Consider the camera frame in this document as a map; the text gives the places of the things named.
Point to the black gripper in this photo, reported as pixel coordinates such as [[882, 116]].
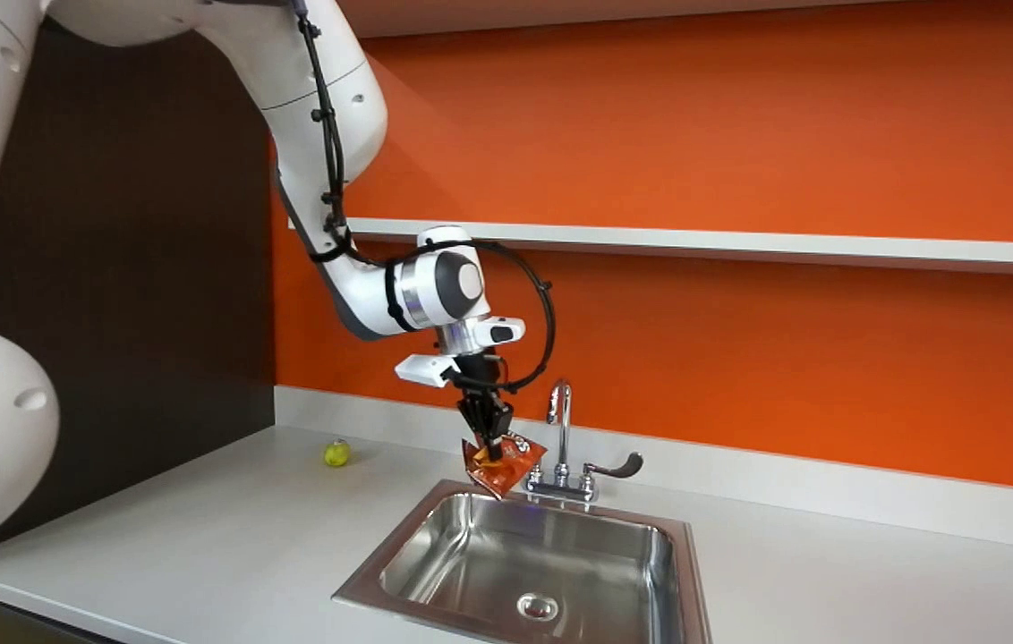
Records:
[[481, 399]]

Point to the orange snack packet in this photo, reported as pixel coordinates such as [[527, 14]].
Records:
[[508, 467]]

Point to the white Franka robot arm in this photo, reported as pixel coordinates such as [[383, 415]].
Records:
[[312, 84]]

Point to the stainless steel sink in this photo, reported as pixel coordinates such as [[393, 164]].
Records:
[[493, 559]]

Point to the round sink drain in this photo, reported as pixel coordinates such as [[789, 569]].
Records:
[[539, 605]]

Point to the small green ball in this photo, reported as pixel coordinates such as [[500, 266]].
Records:
[[338, 456]]

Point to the white counter backsplash strip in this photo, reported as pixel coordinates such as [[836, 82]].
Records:
[[839, 477]]

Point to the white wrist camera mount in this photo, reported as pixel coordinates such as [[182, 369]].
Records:
[[426, 365]]

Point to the white wall shelf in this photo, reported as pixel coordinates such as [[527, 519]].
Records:
[[768, 245]]

